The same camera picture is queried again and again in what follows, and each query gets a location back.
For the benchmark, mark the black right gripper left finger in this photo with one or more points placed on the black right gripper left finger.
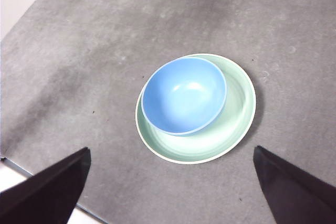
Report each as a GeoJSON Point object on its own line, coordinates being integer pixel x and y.
{"type": "Point", "coordinates": [47, 195]}

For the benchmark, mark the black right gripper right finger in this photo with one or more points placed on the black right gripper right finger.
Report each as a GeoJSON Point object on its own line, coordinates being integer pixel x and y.
{"type": "Point", "coordinates": [296, 197]}

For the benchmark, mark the green plate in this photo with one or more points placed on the green plate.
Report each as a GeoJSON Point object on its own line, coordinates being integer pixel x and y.
{"type": "Point", "coordinates": [197, 148]}

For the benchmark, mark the blue bowl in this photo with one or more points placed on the blue bowl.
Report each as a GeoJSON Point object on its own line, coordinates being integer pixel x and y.
{"type": "Point", "coordinates": [183, 98]}

